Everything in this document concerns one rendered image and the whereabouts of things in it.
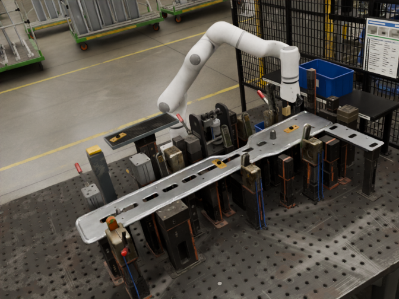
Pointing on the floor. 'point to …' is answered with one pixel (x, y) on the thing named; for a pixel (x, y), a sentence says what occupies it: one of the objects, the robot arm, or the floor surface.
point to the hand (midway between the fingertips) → (291, 108)
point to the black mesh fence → (314, 49)
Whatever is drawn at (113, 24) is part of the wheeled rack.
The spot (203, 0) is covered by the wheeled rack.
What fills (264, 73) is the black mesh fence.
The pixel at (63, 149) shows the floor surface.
